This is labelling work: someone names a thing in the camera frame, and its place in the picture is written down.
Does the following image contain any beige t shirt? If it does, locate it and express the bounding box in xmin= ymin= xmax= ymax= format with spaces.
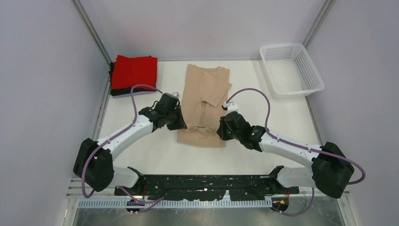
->
xmin=177 ymin=64 xmax=231 ymax=148

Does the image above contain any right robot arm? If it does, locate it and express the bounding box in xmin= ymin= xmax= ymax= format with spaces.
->
xmin=217 ymin=112 xmax=354 ymax=199

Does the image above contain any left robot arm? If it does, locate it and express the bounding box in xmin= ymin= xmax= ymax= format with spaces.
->
xmin=73 ymin=92 xmax=187 ymax=195

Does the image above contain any red folded t shirt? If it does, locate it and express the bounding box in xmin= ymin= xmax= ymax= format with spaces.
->
xmin=111 ymin=55 xmax=158 ymax=90

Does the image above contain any white plastic basket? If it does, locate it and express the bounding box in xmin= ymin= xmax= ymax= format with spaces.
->
xmin=259 ymin=43 xmax=325 ymax=99

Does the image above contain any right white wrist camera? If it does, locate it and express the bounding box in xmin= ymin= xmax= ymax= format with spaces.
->
xmin=222 ymin=102 xmax=239 ymax=114

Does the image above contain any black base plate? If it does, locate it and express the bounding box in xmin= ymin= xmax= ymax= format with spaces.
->
xmin=126 ymin=175 xmax=299 ymax=201

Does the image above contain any white slotted cable duct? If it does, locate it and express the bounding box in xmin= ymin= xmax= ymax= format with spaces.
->
xmin=78 ymin=197 xmax=272 ymax=209

